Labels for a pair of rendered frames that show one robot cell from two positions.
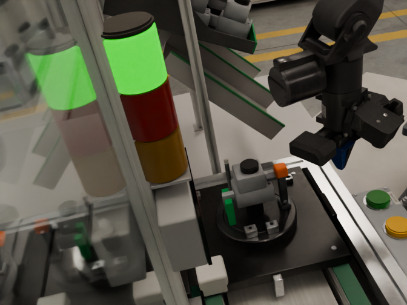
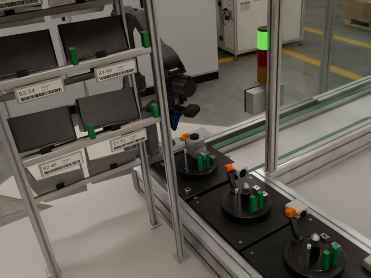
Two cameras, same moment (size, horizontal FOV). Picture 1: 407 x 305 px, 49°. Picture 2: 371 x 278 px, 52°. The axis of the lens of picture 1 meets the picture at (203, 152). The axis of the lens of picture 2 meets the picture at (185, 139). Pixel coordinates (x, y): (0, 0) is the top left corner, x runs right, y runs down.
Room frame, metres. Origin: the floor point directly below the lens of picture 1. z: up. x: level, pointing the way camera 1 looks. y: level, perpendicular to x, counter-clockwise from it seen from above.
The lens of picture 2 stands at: (1.07, 0.88, 1.68)
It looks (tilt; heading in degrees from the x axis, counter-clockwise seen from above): 29 degrees down; 244
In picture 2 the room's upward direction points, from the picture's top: 6 degrees counter-clockwise
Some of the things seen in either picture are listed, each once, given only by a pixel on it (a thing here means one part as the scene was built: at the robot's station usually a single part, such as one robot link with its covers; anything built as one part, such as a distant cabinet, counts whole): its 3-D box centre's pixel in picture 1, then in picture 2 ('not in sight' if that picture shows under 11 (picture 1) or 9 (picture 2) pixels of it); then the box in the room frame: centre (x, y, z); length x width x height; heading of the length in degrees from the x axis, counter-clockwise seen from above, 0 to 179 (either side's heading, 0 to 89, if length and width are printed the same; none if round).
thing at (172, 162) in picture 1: (158, 149); (265, 73); (0.37, 0.04, 1.28); 0.05 x 0.05 x 0.05
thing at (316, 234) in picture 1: (257, 223); (197, 170); (0.57, -0.07, 0.96); 0.24 x 0.24 x 0.02; 2
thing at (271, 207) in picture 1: (255, 215); (196, 165); (0.57, -0.07, 0.98); 0.14 x 0.14 x 0.02
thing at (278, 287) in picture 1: (278, 285); not in sight; (0.44, -0.07, 0.95); 0.01 x 0.01 x 0.04; 2
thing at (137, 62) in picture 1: (133, 55); (266, 38); (0.37, 0.04, 1.38); 0.05 x 0.05 x 0.05
